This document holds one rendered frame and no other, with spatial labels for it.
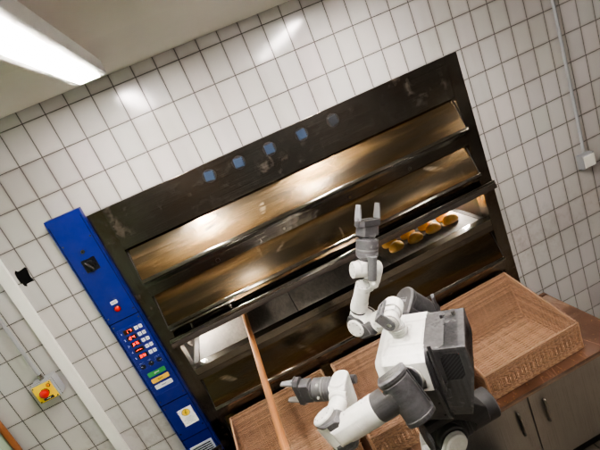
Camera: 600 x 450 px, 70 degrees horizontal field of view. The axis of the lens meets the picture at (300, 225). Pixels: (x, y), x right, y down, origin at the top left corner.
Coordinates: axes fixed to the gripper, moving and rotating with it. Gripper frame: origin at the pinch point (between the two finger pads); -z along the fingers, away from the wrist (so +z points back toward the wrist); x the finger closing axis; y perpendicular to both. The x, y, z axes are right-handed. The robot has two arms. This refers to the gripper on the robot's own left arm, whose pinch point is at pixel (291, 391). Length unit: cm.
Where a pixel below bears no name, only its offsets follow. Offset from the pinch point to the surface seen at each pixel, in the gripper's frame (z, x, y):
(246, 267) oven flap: -28, -36, 49
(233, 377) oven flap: -54, 16, 31
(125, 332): -80, -34, 10
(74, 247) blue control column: -79, -81, 10
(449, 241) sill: 60, 2, 107
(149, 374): -80, -9, 9
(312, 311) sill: -10, 2, 60
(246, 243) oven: -23, -47, 51
